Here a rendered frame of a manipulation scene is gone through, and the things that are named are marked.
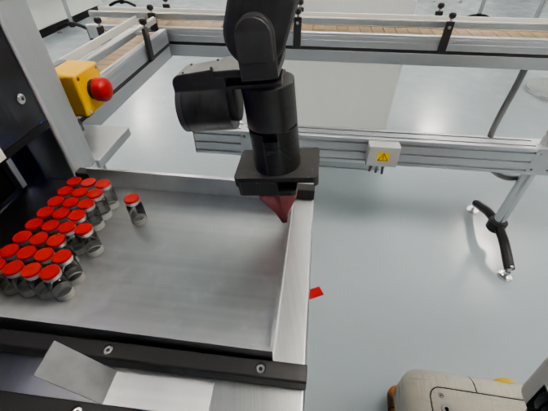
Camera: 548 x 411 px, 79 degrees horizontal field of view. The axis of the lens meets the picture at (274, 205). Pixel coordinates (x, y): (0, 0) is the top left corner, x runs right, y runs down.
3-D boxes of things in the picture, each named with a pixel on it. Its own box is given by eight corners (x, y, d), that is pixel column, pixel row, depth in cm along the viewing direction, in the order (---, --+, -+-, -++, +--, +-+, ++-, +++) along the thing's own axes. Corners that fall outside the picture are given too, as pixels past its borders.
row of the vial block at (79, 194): (17, 297, 40) (-4, 273, 37) (95, 200, 53) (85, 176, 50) (34, 299, 40) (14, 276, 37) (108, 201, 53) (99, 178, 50)
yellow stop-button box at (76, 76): (50, 115, 58) (30, 73, 53) (73, 98, 63) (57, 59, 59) (91, 117, 57) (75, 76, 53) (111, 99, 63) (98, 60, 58)
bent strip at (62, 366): (61, 399, 32) (31, 374, 28) (78, 367, 34) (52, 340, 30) (206, 417, 31) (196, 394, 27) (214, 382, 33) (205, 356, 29)
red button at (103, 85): (86, 104, 58) (77, 81, 55) (98, 95, 61) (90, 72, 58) (108, 105, 57) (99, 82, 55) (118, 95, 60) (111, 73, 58)
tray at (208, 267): (-29, 326, 37) (-49, 310, 35) (94, 183, 56) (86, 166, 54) (272, 367, 34) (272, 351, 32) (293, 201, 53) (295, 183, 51)
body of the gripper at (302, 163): (245, 161, 46) (235, 111, 41) (320, 159, 44) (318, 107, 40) (236, 191, 41) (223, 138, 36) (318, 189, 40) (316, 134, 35)
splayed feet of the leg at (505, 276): (497, 281, 147) (512, 261, 137) (462, 205, 184) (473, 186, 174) (516, 283, 146) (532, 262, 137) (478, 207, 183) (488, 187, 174)
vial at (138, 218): (130, 225, 49) (120, 204, 46) (136, 215, 50) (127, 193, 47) (143, 227, 49) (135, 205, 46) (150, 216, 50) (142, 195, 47)
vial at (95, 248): (83, 257, 44) (69, 233, 41) (92, 245, 46) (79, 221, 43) (99, 258, 44) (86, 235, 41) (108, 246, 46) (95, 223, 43)
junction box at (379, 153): (365, 165, 134) (369, 146, 128) (364, 158, 138) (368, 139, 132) (395, 167, 133) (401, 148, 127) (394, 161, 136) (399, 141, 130)
